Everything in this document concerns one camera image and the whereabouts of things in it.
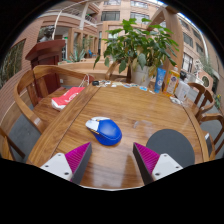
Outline blue and white computer mouse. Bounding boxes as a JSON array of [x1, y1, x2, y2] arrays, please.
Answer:
[[84, 116, 123, 147]]

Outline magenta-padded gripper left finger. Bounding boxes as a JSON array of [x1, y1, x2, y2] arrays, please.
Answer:
[[39, 141, 93, 185]]

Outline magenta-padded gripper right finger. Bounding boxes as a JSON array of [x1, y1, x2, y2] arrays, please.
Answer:
[[132, 142, 184, 186]]

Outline red and white packet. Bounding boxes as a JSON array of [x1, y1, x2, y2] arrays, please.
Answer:
[[50, 86, 86, 112]]

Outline dark bust statue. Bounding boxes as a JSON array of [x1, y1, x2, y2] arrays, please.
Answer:
[[38, 25, 56, 43]]

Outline round dark grey mouse pad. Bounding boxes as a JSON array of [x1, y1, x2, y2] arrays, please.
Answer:
[[145, 128, 196, 169]]

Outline blue squeeze tube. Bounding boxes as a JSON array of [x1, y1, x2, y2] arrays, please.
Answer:
[[153, 67, 167, 94]]

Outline green plant in white pot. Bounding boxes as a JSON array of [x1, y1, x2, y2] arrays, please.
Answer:
[[93, 17, 181, 88]]

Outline white cable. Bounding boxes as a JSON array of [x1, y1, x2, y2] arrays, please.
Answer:
[[78, 73, 91, 88]]

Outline wooden armchair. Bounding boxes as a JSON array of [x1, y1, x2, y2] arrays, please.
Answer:
[[105, 60, 133, 84], [196, 113, 224, 161], [13, 64, 96, 134], [186, 82, 216, 118], [0, 125, 27, 162]]

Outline yellow liquid bottle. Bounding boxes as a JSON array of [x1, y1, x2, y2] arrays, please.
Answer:
[[165, 66, 181, 98]]

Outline dark red wooden lectern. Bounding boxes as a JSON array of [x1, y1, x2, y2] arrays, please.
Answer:
[[25, 39, 67, 98]]

